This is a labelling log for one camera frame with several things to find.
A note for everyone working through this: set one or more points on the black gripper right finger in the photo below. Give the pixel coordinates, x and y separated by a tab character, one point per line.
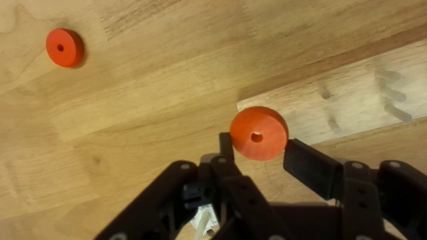
311	168

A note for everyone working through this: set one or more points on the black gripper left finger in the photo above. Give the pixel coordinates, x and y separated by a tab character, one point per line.
147	204

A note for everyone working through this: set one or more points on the wooden peg board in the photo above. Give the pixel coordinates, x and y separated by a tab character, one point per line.
355	107

